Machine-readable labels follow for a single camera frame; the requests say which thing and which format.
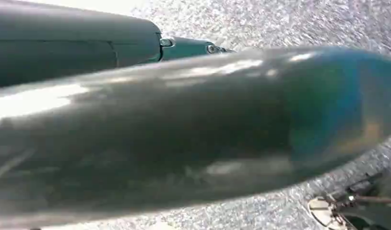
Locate black robot foot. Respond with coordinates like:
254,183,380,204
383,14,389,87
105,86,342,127
308,170,391,230

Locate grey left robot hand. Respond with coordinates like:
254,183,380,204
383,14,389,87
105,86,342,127
0,0,391,230

